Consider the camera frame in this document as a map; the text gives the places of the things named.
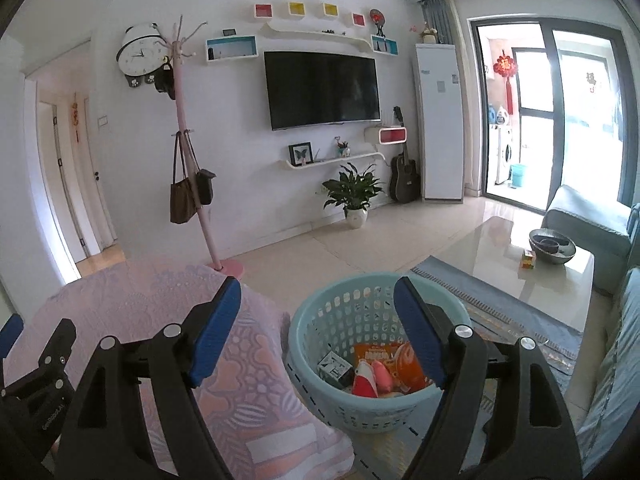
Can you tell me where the orange snack bag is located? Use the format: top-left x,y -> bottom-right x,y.
354,342 -> 433,398

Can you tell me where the teal grey sofa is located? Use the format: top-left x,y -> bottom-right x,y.
542,185 -> 639,479

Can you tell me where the patterned blue rug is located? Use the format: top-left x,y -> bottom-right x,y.
352,257 -> 582,479

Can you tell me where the pink tissue pack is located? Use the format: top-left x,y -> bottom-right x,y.
371,361 -> 394,394

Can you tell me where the red white paper cup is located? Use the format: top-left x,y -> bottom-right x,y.
352,360 -> 378,399

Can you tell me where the small colourful box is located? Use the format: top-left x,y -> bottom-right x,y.
520,249 -> 536,270

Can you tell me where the pink floral tablecloth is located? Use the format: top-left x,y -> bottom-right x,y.
4,260 -> 355,479

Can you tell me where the turquoise plastic laundry basket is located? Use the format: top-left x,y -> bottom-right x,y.
286,272 -> 442,434

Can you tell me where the polka dot paper wrapper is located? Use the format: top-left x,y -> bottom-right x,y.
317,351 -> 355,390

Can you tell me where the grey fruit bowl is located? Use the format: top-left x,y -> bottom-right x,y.
528,229 -> 576,264

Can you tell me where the pink coat rack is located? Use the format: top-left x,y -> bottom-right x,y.
160,15 -> 245,281

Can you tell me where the brown tote bag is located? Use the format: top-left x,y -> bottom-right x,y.
170,131 -> 196,224

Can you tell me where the white interior door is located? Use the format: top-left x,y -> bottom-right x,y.
82,94 -> 117,249

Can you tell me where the small black bag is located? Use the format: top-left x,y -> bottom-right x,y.
191,148 -> 216,206

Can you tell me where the dark acoustic guitar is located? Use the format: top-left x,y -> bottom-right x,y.
388,105 -> 421,205

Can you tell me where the potted green plant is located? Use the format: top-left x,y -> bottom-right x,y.
322,162 -> 383,229

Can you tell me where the red white box shelf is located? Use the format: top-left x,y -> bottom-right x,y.
378,126 -> 407,145

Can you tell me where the white standing air conditioner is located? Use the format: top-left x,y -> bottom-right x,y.
412,44 -> 464,202

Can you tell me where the sliding glass balcony door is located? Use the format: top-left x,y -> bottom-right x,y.
470,18 -> 639,212

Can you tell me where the framed butterfly picture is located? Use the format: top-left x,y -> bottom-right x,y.
288,142 -> 314,167

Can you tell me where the red chinese knot decoration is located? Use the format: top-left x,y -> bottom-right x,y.
494,51 -> 518,115

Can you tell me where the blue white box shelf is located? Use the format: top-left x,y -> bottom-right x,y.
205,36 -> 258,63

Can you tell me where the white curved upper shelf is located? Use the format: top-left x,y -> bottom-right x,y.
259,22 -> 373,53

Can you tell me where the panda wall clock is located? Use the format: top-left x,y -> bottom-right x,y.
116,22 -> 169,88

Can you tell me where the white lower wall shelf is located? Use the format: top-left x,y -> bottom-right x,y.
280,151 -> 386,170

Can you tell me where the wall mounted black television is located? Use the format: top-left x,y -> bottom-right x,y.
264,51 -> 381,130

